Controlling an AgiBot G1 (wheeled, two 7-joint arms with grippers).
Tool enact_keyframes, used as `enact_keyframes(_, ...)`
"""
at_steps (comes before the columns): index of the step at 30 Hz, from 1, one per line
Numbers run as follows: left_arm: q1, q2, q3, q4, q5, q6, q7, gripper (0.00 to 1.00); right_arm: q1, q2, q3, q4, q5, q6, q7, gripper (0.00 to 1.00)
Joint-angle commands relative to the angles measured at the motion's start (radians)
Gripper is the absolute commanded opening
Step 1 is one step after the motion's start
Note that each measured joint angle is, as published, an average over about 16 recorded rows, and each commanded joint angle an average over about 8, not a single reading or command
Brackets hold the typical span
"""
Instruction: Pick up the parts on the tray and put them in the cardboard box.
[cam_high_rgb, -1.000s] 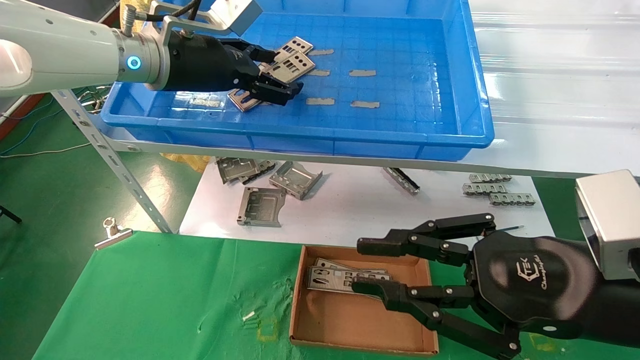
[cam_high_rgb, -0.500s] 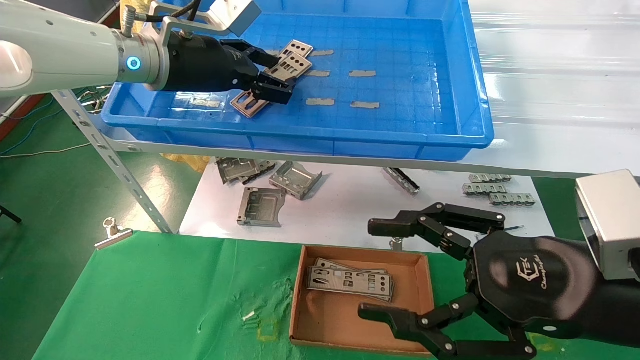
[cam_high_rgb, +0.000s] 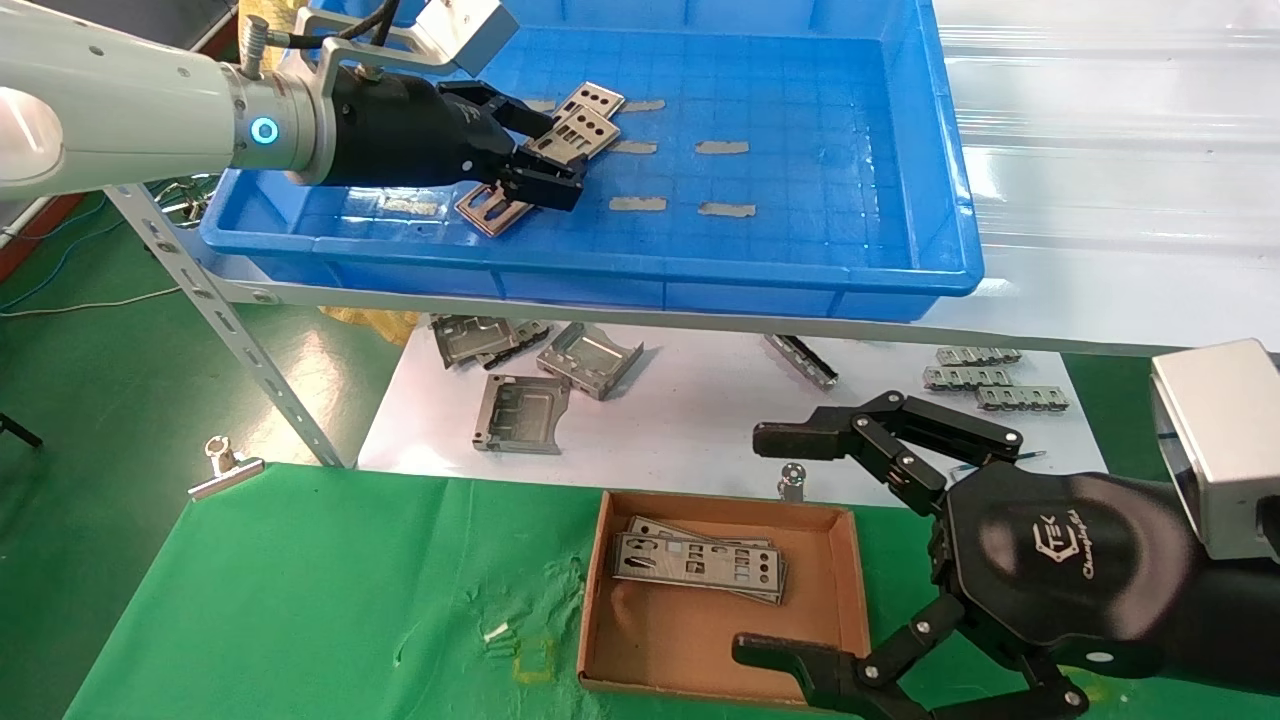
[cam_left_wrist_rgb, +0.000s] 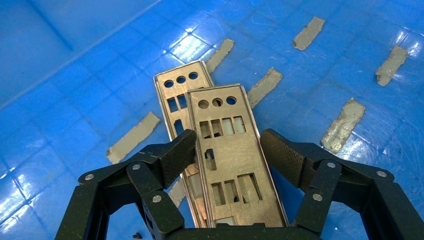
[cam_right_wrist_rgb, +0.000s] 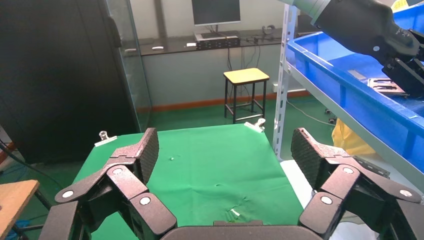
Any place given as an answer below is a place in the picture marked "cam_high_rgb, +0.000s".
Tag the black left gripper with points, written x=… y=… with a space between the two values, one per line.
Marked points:
x=400 y=130

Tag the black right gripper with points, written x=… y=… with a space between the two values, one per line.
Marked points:
x=1060 y=560

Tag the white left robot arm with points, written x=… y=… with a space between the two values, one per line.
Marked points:
x=120 y=100

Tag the shallow cardboard box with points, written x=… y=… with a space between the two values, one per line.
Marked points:
x=700 y=640

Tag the blue plastic tray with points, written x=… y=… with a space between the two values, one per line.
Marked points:
x=820 y=90

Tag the stack of metal plates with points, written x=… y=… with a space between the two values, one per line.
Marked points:
x=655 y=526

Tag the white paper sheet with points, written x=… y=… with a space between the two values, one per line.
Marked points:
x=700 y=420

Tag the dark grey metal part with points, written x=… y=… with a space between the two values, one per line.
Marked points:
x=530 y=332

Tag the long narrow metal strip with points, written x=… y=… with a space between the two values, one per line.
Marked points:
x=803 y=362

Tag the open grey metal housing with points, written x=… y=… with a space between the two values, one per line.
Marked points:
x=590 y=355

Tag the grey metal connector strip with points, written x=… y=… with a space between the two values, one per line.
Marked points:
x=965 y=379
x=980 y=356
x=1022 y=399

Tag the perforated grey shelf upright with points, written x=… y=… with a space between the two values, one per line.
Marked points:
x=220 y=320

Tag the green table cloth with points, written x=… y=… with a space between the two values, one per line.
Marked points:
x=350 y=580

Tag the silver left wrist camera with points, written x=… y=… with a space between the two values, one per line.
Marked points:
x=465 y=30

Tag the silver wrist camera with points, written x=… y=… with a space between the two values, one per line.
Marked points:
x=465 y=30
x=1220 y=440

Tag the bent grey metal bracket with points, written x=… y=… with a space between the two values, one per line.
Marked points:
x=470 y=340

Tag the flat grey metal frame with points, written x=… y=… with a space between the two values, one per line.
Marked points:
x=520 y=440

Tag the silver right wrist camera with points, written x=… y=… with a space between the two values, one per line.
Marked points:
x=1220 y=440

